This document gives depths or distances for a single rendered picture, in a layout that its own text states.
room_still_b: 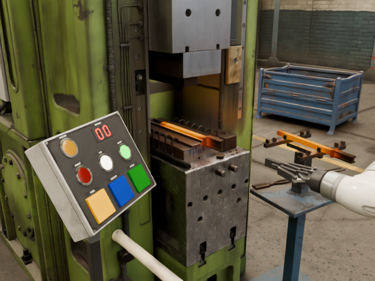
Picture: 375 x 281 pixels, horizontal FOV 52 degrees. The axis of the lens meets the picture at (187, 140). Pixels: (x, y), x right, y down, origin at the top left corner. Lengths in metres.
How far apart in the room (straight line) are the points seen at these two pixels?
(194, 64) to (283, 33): 9.16
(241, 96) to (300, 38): 8.42
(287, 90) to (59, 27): 4.08
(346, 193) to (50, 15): 1.31
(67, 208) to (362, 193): 0.81
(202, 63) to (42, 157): 0.74
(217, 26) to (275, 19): 9.21
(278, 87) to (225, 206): 3.88
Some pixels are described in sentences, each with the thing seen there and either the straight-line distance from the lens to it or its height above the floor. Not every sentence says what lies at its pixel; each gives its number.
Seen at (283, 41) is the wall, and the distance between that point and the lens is 10.60.
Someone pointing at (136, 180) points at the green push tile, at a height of 1.01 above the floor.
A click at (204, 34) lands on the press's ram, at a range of 1.52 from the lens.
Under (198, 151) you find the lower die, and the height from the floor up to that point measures 0.96.
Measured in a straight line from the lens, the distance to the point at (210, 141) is 1.59.
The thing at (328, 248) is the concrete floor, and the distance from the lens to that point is 2.83.
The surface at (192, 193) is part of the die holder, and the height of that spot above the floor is 0.81.
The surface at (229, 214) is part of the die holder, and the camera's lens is 1.79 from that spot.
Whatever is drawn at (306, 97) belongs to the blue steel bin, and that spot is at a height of 0.41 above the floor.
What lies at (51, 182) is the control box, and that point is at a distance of 1.07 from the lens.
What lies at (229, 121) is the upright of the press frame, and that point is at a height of 0.99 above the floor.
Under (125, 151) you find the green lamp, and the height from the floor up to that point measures 1.09.
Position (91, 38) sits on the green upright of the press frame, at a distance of 1.41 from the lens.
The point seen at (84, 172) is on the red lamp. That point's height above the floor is 1.10.
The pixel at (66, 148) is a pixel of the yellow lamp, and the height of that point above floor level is 1.17.
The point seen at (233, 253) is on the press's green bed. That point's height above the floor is 0.40.
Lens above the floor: 1.52
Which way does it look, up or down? 19 degrees down
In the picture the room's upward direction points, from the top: straight up
